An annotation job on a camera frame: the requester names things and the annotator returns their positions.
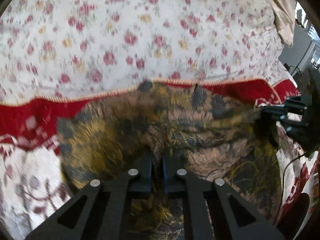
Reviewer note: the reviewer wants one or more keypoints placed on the yellow black patterned garment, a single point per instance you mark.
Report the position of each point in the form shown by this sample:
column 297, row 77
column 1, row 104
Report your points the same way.
column 211, row 134

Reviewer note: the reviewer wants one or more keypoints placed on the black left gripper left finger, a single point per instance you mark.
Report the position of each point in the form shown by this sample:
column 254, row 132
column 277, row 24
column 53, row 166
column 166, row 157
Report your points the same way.
column 98, row 210

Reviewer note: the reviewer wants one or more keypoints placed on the floral white quilt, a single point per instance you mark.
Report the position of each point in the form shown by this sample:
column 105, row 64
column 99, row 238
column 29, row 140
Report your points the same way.
column 74, row 48

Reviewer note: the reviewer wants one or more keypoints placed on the beige cloth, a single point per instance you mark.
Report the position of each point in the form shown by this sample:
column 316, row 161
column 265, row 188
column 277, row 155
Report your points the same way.
column 284, row 11

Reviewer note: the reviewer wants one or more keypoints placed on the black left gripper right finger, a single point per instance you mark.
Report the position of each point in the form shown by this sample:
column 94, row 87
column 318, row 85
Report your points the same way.
column 213, row 209

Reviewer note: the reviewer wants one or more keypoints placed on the red white floral blanket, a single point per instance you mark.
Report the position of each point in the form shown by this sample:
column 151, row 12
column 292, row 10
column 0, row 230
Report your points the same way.
column 33, row 186

